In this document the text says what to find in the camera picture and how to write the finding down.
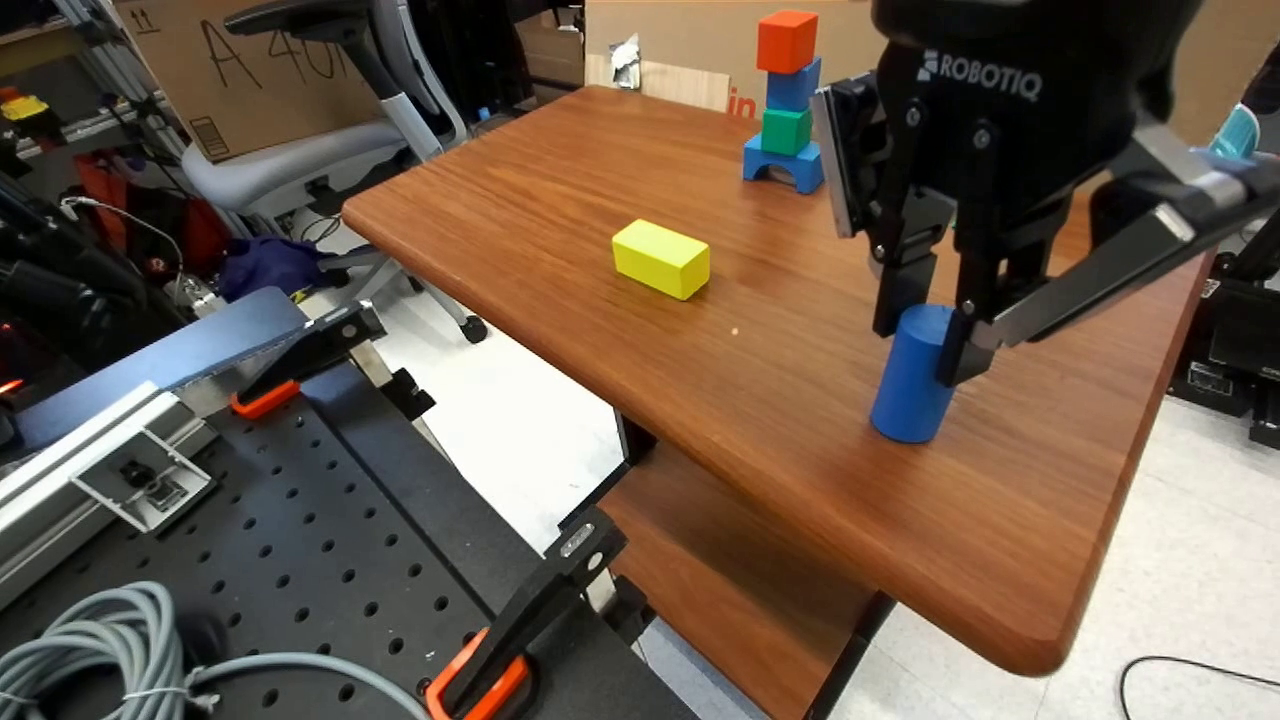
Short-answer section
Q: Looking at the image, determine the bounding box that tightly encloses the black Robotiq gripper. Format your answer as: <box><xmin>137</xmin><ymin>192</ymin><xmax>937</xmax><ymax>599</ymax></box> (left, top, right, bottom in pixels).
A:
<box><xmin>865</xmin><ymin>0</ymin><xmax>1206</xmax><ymax>391</ymax></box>

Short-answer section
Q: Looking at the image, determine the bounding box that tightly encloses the blue cylinder block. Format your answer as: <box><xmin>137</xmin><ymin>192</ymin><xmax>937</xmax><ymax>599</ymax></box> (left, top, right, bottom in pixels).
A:
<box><xmin>867</xmin><ymin>302</ymin><xmax>961</xmax><ymax>447</ymax></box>

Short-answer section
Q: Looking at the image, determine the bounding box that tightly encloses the blue arch block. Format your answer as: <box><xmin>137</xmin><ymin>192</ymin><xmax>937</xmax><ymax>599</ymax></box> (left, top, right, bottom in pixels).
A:
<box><xmin>742</xmin><ymin>133</ymin><xmax>830</xmax><ymax>195</ymax></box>

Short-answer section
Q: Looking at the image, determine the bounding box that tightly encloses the black grey metal bar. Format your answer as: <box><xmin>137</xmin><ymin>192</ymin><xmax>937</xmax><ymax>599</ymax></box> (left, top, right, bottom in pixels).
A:
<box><xmin>985</xmin><ymin>126</ymin><xmax>1264</xmax><ymax>354</ymax></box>

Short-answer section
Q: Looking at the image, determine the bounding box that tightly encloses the green cube block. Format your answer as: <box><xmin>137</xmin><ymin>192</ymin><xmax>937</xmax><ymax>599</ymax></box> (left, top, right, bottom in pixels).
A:
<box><xmin>758</xmin><ymin>105</ymin><xmax>815</xmax><ymax>158</ymax></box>

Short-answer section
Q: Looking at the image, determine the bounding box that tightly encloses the blue cube block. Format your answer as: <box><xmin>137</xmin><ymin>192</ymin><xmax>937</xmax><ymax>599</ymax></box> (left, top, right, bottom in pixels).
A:
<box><xmin>764</xmin><ymin>55</ymin><xmax>825</xmax><ymax>115</ymax></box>

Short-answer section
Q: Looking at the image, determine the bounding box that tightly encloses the orange cube block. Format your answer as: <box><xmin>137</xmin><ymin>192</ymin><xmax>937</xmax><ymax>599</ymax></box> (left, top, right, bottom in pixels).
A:
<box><xmin>753</xmin><ymin>8</ymin><xmax>825</xmax><ymax>75</ymax></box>

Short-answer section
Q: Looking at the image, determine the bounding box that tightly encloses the yellow rectangular block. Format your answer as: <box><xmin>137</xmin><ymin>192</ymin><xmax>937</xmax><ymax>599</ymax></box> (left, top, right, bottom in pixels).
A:
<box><xmin>609</xmin><ymin>216</ymin><xmax>717</xmax><ymax>306</ymax></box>

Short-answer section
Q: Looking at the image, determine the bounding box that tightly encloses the black equipment stand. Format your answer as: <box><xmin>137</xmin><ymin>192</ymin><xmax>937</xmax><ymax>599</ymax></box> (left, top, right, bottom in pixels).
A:
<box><xmin>1172</xmin><ymin>195</ymin><xmax>1280</xmax><ymax>451</ymax></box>

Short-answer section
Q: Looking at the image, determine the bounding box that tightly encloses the small light wooden panel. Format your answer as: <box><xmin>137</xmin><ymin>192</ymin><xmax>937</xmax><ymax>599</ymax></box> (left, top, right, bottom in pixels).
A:
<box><xmin>637</xmin><ymin>55</ymin><xmax>736</xmax><ymax>115</ymax></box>

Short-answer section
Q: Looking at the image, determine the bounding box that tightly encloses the crumpled white paper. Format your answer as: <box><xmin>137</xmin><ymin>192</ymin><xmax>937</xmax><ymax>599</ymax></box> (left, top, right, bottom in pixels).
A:
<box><xmin>606</xmin><ymin>31</ymin><xmax>647</xmax><ymax>98</ymax></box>

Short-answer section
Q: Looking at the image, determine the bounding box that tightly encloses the black clamp with white label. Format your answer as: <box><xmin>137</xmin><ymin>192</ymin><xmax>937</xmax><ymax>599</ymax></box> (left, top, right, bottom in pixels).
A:
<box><xmin>420</xmin><ymin>513</ymin><xmax>634</xmax><ymax>720</ymax></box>

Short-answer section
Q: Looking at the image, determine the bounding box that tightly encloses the purple cloth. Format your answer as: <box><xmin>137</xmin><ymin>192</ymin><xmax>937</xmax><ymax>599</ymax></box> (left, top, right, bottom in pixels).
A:
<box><xmin>218</xmin><ymin>236</ymin><xmax>334</xmax><ymax>306</ymax></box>

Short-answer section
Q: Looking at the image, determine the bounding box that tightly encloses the white grey office chair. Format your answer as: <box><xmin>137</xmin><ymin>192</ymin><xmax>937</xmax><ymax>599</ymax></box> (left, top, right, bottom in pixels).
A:
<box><xmin>176</xmin><ymin>0</ymin><xmax>493</xmax><ymax>347</ymax></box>

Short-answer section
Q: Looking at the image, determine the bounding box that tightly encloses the black perforated breadboard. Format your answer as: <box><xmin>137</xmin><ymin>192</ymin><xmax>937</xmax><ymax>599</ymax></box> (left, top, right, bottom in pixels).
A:
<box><xmin>0</xmin><ymin>397</ymin><xmax>696</xmax><ymax>720</ymax></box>

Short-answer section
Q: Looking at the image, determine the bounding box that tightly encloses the cardboard box with black writing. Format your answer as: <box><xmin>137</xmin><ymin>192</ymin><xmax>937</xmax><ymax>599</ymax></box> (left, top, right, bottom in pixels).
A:
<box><xmin>112</xmin><ymin>0</ymin><xmax>394</xmax><ymax>165</ymax></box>

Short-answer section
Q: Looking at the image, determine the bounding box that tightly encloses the blue grey flat panel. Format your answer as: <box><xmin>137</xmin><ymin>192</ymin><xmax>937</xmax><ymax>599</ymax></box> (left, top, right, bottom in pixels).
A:
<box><xmin>0</xmin><ymin>283</ymin><xmax>311</xmax><ymax>455</ymax></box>

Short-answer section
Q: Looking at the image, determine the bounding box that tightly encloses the silver aluminium extrusion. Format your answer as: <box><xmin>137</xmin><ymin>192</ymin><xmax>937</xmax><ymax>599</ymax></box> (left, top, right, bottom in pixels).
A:
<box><xmin>0</xmin><ymin>376</ymin><xmax>223</xmax><ymax>612</ymax></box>

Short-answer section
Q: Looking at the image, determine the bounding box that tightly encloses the yellow padded panel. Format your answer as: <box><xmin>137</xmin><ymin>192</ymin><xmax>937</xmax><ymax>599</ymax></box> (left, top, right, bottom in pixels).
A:
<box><xmin>0</xmin><ymin>93</ymin><xmax>52</xmax><ymax>128</ymax></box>

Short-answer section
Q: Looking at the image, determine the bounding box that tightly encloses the light blue plastic handle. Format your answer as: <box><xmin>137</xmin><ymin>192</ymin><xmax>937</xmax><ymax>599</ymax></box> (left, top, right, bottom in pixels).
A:
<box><xmin>1206</xmin><ymin>100</ymin><xmax>1264</xmax><ymax>174</ymax></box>

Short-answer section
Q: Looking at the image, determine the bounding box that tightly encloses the thin black floor cable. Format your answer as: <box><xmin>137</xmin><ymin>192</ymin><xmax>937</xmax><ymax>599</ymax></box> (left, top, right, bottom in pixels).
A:
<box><xmin>1115</xmin><ymin>648</ymin><xmax>1280</xmax><ymax>720</ymax></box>

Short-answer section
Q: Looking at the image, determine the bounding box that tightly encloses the black clamp with orange handle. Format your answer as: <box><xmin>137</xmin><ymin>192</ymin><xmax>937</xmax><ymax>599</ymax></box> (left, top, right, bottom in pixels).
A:
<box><xmin>228</xmin><ymin>302</ymin><xmax>394</xmax><ymax>423</ymax></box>

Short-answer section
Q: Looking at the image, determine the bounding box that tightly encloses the grey coiled cable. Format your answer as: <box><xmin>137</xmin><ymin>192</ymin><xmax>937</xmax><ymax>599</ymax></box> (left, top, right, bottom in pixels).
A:
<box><xmin>0</xmin><ymin>575</ymin><xmax>433</xmax><ymax>720</ymax></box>

